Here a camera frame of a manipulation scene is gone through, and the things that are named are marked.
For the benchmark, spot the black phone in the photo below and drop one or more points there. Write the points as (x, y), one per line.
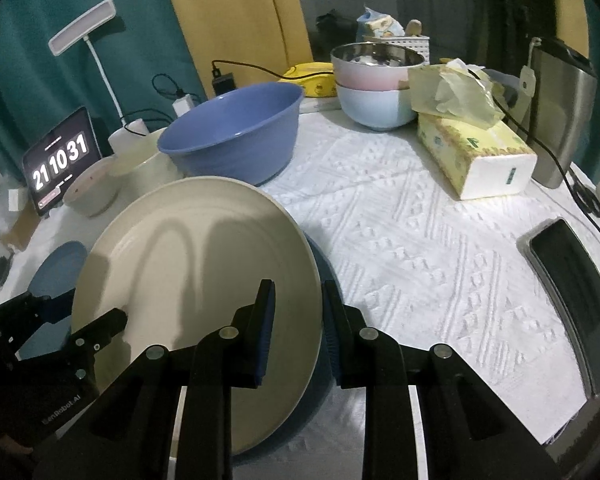
(575, 290)

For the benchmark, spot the blue snack packet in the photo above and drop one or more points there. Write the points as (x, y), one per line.
(375, 22)

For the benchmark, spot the yellow wipes pack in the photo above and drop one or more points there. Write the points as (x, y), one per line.
(312, 82)

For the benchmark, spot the pink steel-lined bowl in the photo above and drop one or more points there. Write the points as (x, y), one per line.
(370, 77)

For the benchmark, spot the yellow curtain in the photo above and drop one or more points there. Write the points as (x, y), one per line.
(230, 10)

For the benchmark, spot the white paper tag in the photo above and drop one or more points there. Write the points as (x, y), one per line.
(528, 81)

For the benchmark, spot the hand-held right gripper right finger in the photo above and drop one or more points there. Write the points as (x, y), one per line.
(331, 330)

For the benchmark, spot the white desk lamp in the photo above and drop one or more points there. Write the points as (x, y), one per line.
(82, 25)

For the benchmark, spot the cream plate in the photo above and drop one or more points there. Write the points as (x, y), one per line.
(180, 260)

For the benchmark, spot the white charger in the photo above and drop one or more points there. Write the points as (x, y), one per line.
(184, 107)

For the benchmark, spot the blue plate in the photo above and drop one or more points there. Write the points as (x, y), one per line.
(55, 270)

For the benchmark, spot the large blue bowl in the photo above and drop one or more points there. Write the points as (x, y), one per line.
(220, 160)

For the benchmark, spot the black tablet showing clock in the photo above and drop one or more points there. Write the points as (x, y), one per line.
(60, 160)

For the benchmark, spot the light blue bowl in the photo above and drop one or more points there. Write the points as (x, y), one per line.
(375, 107)

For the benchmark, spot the black charger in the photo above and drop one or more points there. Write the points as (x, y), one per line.
(223, 85)

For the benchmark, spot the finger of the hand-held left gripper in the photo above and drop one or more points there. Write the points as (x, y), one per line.
(20, 310)
(105, 326)

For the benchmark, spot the pink strawberry-print bowl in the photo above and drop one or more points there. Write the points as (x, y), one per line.
(92, 195)

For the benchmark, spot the white perforated basket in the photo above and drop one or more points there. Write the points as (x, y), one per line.
(405, 44)

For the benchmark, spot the grey chair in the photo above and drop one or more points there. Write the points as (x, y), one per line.
(440, 10)

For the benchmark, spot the small white box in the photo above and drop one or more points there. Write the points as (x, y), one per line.
(15, 200)

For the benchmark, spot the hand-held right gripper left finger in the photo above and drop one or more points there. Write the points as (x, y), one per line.
(266, 330)

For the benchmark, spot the yellow tissue pack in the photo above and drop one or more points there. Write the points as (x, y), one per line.
(480, 160)

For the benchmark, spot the black round device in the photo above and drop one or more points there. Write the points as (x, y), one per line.
(1, 272)

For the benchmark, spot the brown cardboard box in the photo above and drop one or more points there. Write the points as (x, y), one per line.
(17, 230)

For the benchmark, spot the cream bowl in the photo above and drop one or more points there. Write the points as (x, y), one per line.
(150, 172)

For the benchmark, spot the teal curtain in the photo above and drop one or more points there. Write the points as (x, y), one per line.
(145, 20)

